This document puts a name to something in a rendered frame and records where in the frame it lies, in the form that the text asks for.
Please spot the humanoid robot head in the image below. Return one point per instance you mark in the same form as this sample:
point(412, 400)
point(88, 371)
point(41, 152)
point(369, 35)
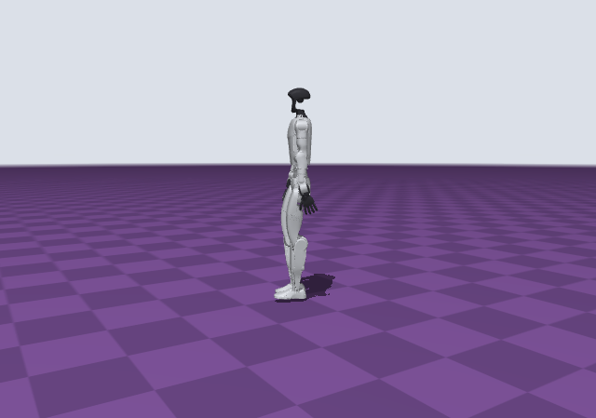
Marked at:
point(298, 94)

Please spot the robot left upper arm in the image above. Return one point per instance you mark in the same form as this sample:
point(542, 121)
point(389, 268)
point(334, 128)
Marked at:
point(301, 129)

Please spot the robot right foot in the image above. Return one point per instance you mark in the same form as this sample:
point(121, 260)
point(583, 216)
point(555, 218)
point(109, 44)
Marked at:
point(302, 286)

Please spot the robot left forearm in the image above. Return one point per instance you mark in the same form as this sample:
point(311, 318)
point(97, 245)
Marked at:
point(301, 172)

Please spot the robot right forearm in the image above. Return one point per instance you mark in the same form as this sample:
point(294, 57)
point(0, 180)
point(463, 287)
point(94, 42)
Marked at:
point(291, 171)

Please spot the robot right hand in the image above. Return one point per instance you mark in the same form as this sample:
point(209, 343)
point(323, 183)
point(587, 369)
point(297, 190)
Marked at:
point(288, 184)

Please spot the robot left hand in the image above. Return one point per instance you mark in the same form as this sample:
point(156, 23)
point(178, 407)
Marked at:
point(307, 201)

